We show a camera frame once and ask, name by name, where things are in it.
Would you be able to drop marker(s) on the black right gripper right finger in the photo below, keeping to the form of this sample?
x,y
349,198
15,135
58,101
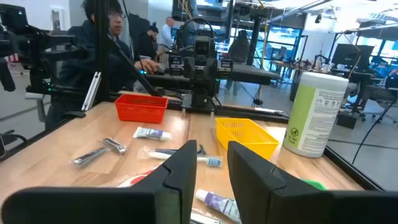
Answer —
x,y
280,202

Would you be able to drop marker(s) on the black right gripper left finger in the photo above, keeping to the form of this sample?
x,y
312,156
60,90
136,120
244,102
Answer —
x,y
93,205

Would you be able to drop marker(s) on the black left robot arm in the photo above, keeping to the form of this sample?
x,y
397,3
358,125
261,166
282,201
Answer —
x,y
200,96

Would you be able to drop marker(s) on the bagged blue white toothbrush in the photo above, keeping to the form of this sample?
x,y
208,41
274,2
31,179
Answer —
x,y
155,155

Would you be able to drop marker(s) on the yellow plastic basket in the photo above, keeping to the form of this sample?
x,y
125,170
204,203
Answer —
x,y
236,130

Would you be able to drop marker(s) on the small white tube bottom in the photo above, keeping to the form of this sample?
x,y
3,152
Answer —
x,y
90,157

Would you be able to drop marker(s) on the black office chair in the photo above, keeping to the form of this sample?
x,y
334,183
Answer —
x,y
373,93

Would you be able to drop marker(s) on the black computer monitor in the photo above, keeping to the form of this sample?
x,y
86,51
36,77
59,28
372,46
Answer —
x,y
351,56

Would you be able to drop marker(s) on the green plastic basket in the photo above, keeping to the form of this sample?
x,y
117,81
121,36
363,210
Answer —
x,y
315,184

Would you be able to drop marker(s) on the dark blue disposable razor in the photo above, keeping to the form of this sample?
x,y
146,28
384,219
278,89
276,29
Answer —
x,y
164,151

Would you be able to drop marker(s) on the purple white toothpaste tube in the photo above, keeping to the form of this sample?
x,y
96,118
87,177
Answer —
x,y
217,203

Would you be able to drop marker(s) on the black background robot arm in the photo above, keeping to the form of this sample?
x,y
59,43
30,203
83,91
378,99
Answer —
x,y
37,46

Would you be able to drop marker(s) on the black desk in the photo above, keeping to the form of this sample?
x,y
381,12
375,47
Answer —
x,y
255,74

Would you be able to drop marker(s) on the bagged red white toothbrush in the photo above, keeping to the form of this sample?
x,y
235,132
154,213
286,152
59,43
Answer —
x,y
136,180

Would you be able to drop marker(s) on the white green wipes canister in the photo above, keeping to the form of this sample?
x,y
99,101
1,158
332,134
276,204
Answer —
x,y
314,118

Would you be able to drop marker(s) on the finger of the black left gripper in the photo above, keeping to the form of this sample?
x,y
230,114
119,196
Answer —
x,y
176,65
225,68

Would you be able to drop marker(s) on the small white toothpaste tube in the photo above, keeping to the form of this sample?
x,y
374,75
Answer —
x,y
202,219

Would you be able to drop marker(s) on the red plastic basket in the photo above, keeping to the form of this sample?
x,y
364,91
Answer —
x,y
140,112

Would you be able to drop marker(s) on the person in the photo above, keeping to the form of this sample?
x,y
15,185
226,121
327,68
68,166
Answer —
x,y
167,35
147,45
81,62
238,46

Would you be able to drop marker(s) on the silver aluminium bar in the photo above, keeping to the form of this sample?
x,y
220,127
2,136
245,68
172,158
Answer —
x,y
91,91

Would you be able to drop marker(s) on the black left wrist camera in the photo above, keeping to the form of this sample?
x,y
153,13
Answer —
x,y
203,46

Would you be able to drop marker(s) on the white blue toothpaste tube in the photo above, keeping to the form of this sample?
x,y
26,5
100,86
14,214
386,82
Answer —
x,y
150,133

